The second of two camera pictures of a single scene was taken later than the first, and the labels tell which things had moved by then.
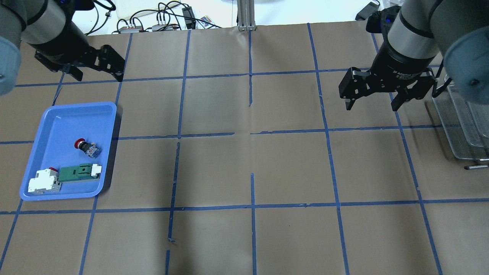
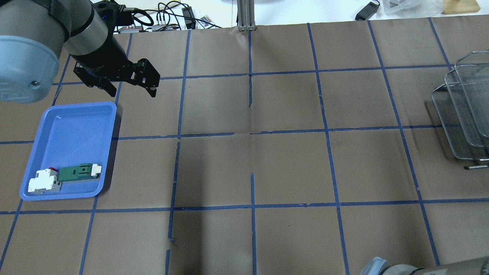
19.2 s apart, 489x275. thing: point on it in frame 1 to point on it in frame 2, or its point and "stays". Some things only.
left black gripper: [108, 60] to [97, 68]
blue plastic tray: [58, 126] stays
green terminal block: [85, 171] stays
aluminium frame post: [246, 15] stays
